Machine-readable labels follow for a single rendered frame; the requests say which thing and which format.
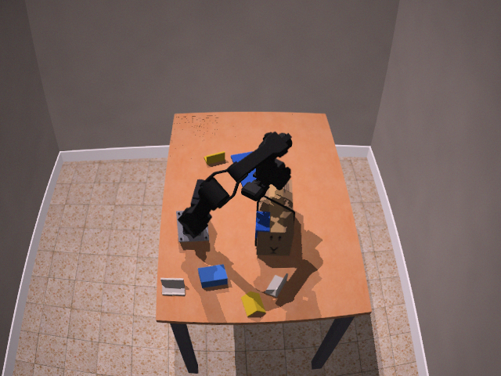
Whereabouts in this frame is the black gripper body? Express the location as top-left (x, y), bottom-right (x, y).
top-left (241, 159), bottom-right (286, 201)

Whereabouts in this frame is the grey l-shaped bracket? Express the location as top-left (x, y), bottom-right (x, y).
top-left (160, 278), bottom-right (185, 295)

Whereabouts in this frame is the blue box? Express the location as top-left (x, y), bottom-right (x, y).
top-left (198, 264), bottom-right (228, 288)

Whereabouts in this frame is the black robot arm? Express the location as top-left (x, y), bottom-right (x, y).
top-left (178, 132), bottom-right (292, 238)

